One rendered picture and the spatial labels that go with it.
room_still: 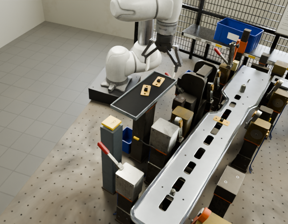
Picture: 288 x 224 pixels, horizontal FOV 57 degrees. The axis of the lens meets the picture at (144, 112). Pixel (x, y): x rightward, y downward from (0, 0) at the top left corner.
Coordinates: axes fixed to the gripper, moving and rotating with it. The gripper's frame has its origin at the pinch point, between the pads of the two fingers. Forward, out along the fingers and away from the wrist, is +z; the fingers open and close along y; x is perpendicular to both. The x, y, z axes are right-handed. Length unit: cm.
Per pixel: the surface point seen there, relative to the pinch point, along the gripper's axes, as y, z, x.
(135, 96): -5.1, 6.0, -16.4
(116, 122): -4.0, 6.0, -36.3
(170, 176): 23, 22, -39
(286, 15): 53, -6, 105
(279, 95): 61, 18, 41
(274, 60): 55, 19, 86
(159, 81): 0.5, 5.1, -0.8
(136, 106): -1.3, 6.0, -23.1
